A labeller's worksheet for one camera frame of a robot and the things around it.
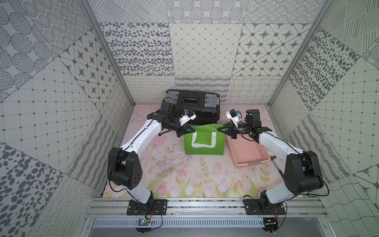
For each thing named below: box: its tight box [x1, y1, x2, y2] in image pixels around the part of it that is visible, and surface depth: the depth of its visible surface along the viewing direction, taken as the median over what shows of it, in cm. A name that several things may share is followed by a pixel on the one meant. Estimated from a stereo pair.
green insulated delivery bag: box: [183, 123, 226, 156], surface depth 83 cm
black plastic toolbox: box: [164, 89, 221, 125], surface depth 100 cm
